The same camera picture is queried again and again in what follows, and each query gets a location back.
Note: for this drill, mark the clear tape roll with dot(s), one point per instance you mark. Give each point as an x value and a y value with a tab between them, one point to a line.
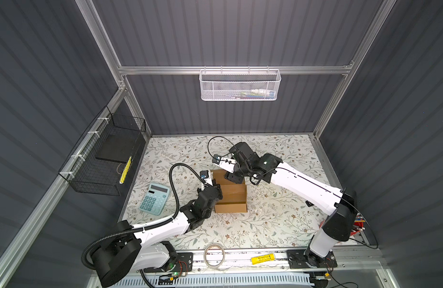
216	261

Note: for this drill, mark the teal calculator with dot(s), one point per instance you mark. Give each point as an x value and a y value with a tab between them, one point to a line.
155	199

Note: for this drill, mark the markers in white basket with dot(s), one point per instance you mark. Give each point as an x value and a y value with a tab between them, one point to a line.
260	94

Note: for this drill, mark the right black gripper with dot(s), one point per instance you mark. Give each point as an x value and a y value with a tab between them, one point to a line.
236	176

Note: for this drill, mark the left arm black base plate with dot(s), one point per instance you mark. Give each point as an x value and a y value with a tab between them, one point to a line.
177	262

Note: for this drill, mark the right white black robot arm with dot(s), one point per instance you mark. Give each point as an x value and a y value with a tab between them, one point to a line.
339	206

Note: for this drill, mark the white vented strip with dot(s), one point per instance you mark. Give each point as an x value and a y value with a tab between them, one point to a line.
236	280

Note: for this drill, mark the coloured pencils bundle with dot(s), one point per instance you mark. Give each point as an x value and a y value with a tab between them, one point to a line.
359	223

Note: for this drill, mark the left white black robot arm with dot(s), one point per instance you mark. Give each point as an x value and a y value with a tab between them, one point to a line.
132	248

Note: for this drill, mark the red pencil cup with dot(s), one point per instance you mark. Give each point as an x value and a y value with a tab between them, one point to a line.
354	232

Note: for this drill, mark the yellow label tag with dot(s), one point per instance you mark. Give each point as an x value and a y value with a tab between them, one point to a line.
262	259

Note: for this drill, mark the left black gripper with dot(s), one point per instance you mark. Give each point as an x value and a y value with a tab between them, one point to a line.
212	191

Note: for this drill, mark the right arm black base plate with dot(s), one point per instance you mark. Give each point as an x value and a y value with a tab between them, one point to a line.
301	258

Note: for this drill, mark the black flat pad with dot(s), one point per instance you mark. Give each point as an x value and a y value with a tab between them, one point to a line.
116	149

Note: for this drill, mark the black wire basket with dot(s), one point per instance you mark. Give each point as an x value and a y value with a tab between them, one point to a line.
86	174

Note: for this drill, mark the white wire mesh basket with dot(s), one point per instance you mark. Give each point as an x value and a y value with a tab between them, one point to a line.
219	85

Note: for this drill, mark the floral table mat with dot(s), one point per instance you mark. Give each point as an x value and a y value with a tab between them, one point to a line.
275	217

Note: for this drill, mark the brown cardboard box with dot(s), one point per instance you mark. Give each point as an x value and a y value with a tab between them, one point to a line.
234	195

